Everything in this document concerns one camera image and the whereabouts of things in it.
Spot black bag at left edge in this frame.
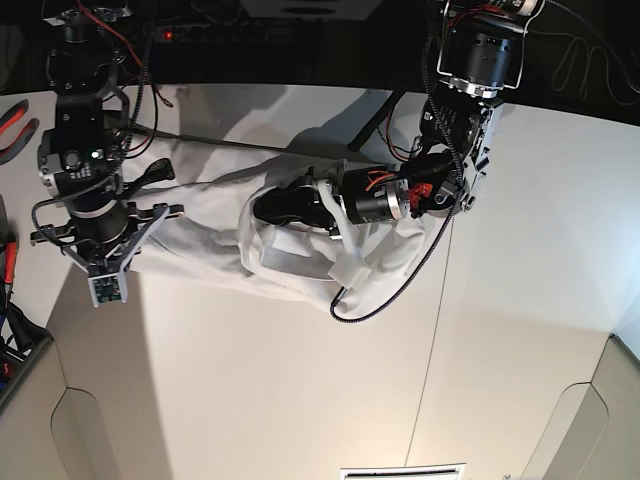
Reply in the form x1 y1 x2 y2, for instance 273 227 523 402
1 302 53 362

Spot orange handled pliers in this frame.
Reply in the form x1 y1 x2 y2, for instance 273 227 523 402
0 98 40 169

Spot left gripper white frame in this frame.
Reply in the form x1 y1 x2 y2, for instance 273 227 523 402
252 158 416 261

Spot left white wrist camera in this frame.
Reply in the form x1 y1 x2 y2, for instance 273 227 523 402
328 253 371 289

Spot white floor vent grille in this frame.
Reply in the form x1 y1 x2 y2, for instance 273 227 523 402
339 463 466 480

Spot white power strip red switch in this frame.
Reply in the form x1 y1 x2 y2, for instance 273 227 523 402
154 22 291 44

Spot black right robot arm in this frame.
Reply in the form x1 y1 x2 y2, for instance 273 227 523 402
31 1 182 283

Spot white t-shirt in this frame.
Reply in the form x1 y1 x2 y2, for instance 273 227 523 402
123 139 440 318

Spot red handled tool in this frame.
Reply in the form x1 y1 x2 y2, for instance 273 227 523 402
1 232 18 311

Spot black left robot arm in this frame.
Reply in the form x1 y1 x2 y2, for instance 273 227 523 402
253 1 545 240

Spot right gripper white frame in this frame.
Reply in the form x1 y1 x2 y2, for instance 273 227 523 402
28 157 187 279

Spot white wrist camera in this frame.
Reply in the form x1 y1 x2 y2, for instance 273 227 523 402
328 253 371 289
88 272 128 308

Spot black braided camera cable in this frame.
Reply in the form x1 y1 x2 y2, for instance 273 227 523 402
328 29 464 325

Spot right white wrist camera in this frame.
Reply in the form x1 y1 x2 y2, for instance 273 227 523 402
88 272 128 308

